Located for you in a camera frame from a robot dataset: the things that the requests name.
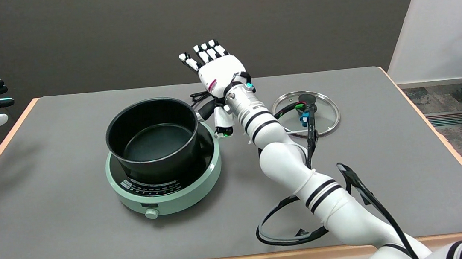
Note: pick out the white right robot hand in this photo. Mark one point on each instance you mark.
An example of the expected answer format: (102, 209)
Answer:
(221, 74)

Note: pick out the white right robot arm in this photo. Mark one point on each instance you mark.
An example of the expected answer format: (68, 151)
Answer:
(281, 158)

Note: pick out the glass pot lid black knob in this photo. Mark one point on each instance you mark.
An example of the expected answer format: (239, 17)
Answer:
(328, 110)

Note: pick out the green round induction cooker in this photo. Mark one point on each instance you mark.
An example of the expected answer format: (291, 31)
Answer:
(178, 197)

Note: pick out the metal floor vent grille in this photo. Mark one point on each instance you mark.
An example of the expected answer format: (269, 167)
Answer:
(451, 119)

